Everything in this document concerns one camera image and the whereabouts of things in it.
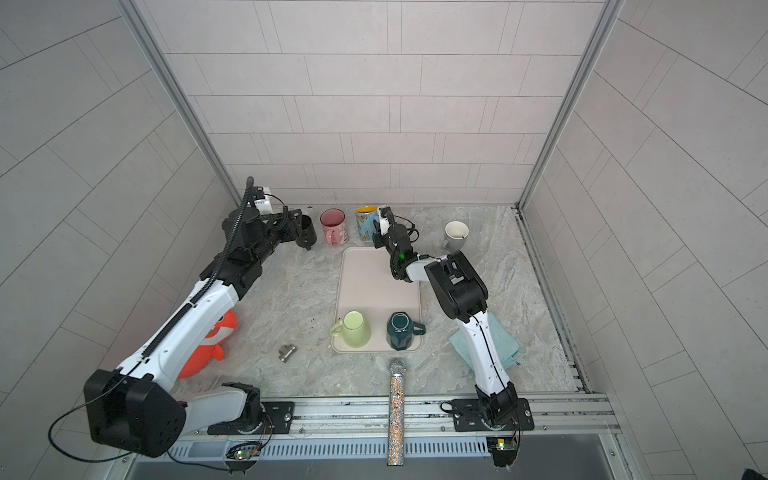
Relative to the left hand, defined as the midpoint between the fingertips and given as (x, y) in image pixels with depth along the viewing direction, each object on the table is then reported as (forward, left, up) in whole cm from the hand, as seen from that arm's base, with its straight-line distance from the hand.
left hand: (299, 206), depth 76 cm
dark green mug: (-25, -26, -19) cm, 41 cm away
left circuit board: (-50, +7, -25) cm, 56 cm away
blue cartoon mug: (+13, -14, -19) cm, 27 cm away
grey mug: (+9, -45, -22) cm, 51 cm away
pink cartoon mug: (+13, -3, -21) cm, 25 cm away
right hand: (+15, -19, -21) cm, 32 cm away
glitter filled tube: (-42, -26, -25) cm, 56 cm away
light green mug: (-25, -14, -20) cm, 35 cm away
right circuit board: (-49, -50, -29) cm, 76 cm away
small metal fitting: (-28, +5, -28) cm, 40 cm away
